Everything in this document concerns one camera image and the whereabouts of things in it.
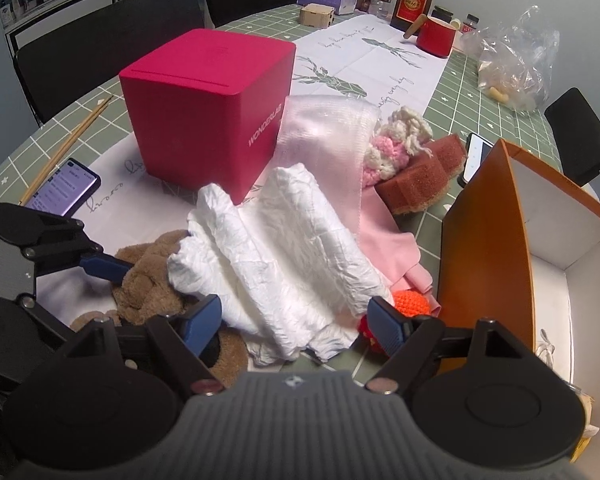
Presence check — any black chair with white cushion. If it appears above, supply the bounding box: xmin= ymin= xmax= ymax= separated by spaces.
xmin=544 ymin=87 xmax=600 ymax=188

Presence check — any small wooden box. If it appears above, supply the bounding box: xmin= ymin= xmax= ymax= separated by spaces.
xmin=300 ymin=3 xmax=337 ymax=28

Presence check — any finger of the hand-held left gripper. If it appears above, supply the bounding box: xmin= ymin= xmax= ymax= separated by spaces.
xmin=13 ymin=294 xmax=79 ymax=341
xmin=0 ymin=203 xmax=134 ymax=284

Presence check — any smartphone with lit text screen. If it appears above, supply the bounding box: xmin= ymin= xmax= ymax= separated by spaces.
xmin=22 ymin=157 xmax=102 ymax=218

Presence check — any pink cloth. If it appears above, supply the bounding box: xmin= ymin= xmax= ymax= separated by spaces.
xmin=350 ymin=180 xmax=446 ymax=321

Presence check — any magenta cube box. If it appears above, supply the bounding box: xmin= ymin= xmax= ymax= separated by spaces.
xmin=119 ymin=29 xmax=297 ymax=206

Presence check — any white printed table runner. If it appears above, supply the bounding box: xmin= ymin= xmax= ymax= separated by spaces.
xmin=70 ymin=10 xmax=456 ymax=326

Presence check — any wide black chair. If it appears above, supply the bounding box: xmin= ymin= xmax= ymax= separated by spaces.
xmin=12 ymin=0 xmax=206 ymax=126

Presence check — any white cabinet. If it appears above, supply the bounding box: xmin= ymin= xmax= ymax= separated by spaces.
xmin=0 ymin=0 xmax=121 ymax=56

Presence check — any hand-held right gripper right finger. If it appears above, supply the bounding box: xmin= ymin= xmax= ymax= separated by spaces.
xmin=365 ymin=296 xmax=533 ymax=394

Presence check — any pink and cream crochet piece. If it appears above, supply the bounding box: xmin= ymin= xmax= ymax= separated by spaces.
xmin=362 ymin=106 xmax=436 ymax=181

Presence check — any wooden chopstick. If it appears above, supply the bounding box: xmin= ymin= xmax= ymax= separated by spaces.
xmin=19 ymin=95 xmax=112 ymax=201
xmin=22 ymin=99 xmax=115 ymax=206

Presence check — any translucent white mesh cloth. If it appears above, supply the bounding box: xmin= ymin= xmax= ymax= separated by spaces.
xmin=275 ymin=94 xmax=381 ymax=226

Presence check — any smartphone with white screen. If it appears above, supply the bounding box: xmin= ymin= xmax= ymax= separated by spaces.
xmin=457 ymin=132 xmax=496 ymax=186

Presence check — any clear plastic bag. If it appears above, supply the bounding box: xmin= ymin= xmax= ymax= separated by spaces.
xmin=462 ymin=5 xmax=561 ymax=111

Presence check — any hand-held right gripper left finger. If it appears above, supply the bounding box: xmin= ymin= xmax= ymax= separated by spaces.
xmin=67 ymin=294 xmax=224 ymax=396

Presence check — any reddish brown sponge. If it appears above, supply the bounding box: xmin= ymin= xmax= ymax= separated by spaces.
xmin=375 ymin=134 xmax=468 ymax=216

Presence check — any red mug with wooden handle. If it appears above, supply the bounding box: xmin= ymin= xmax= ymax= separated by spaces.
xmin=404 ymin=15 xmax=462 ymax=58

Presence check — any orange crochet ball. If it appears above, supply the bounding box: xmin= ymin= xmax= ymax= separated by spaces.
xmin=357 ymin=287 xmax=433 ymax=356

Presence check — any brown plush toy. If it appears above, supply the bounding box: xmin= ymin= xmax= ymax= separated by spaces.
xmin=70 ymin=230 xmax=251 ymax=391

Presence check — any orange cardboard box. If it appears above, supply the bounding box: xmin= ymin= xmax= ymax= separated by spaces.
xmin=437 ymin=139 xmax=600 ymax=463

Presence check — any green checked tablecloth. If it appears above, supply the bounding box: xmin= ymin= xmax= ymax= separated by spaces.
xmin=0 ymin=2 xmax=581 ymax=381

